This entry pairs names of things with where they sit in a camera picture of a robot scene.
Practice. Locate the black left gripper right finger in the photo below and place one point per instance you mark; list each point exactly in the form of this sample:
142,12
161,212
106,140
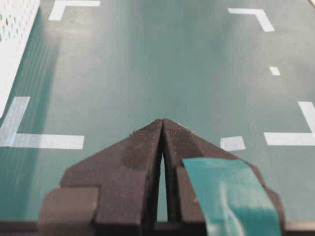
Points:
180,143

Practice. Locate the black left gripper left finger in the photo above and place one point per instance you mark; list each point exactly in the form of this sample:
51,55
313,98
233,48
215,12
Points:
111,193

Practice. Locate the teal tape on finger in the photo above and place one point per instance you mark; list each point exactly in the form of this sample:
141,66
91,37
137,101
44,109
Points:
232,200

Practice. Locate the small tape strip left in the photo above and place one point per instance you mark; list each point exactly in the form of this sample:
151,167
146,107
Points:
232,143

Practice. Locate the tape corner marker top left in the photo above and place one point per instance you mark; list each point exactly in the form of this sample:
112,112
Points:
9,136

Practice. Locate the tape corner marker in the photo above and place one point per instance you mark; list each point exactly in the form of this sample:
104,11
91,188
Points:
296,138
258,13
60,6
9,136

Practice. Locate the tape corner marker bottom left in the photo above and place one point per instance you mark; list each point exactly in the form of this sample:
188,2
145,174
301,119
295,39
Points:
296,138

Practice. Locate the small tape square bottom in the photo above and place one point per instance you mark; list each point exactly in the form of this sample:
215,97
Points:
274,71

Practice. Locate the tape corner marker top right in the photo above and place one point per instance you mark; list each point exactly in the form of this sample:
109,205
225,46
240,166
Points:
60,6

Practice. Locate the white plastic perforated basket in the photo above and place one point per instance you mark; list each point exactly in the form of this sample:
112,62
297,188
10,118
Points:
16,21

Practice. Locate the tape corner marker bottom right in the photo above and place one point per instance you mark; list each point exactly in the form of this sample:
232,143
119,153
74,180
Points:
258,13

